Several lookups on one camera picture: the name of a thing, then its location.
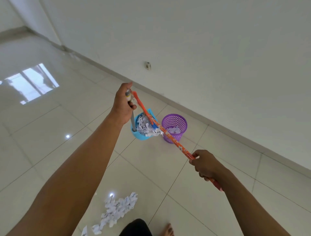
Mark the person's left hand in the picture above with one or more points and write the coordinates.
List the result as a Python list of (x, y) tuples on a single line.
[(120, 104)]

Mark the person's right hand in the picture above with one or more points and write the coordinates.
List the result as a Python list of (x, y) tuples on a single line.
[(207, 165)]

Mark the person's left thumb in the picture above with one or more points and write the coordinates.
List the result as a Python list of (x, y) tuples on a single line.
[(128, 85)]

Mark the person's right thumb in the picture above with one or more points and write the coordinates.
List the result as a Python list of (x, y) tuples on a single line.
[(197, 152)]

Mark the orange patterned broom stick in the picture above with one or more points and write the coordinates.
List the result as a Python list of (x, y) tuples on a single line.
[(170, 137)]

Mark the person's right forearm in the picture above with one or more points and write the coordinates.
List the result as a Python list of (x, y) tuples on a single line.
[(252, 209)]

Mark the person's left forearm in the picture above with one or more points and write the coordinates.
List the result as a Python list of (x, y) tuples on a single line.
[(73, 175)]

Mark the paper scraps in basket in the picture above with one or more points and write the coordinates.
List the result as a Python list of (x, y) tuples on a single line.
[(174, 130)]

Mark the purple plastic waste basket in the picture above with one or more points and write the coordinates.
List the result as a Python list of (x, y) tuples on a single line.
[(178, 121)]

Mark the paper scraps in dustpan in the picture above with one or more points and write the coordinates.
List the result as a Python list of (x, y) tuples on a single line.
[(147, 127)]

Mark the person's bare foot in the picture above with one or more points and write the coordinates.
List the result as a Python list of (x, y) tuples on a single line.
[(167, 231)]

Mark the person's leg in black trousers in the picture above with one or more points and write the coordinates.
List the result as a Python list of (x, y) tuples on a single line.
[(134, 228)]

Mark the pile of white paper scraps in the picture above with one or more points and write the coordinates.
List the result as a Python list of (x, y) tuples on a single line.
[(116, 209)]

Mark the white wall socket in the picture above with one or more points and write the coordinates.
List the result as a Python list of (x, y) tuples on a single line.
[(147, 66)]

